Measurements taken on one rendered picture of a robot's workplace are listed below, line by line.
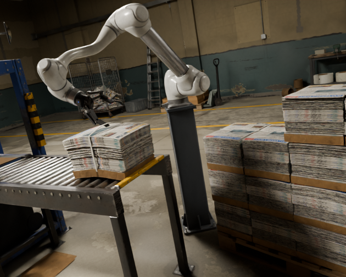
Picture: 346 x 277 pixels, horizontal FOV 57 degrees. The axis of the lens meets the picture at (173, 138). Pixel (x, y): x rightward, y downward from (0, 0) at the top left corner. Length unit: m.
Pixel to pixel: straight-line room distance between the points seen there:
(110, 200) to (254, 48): 7.44
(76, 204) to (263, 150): 1.04
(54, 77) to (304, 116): 1.26
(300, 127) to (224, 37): 7.26
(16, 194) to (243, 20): 7.48
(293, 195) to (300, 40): 6.80
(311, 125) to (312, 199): 0.40
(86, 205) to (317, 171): 1.15
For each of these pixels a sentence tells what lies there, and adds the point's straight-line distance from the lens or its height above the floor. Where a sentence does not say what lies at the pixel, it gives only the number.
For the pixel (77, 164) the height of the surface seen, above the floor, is 0.89.
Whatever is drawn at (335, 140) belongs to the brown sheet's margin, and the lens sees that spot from 1.65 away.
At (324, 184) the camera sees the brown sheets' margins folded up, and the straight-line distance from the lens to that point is 1.75.
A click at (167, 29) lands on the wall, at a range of 9.52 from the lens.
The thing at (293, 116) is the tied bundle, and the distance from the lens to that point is 1.70.
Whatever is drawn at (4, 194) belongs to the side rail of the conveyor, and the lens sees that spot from 2.15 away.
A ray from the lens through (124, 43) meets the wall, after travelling 10.32.
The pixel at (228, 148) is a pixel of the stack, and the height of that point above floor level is 0.77.
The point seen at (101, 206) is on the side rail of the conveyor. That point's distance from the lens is 1.58.
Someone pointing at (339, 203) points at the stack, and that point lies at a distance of 1.76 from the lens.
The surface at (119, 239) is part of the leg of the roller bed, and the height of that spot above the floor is 0.56.
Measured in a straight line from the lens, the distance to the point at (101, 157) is 1.66.
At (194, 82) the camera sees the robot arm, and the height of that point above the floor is 1.17.
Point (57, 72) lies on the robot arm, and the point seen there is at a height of 1.38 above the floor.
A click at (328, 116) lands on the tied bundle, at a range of 1.64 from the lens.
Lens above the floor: 1.35
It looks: 14 degrees down
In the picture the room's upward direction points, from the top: 10 degrees counter-clockwise
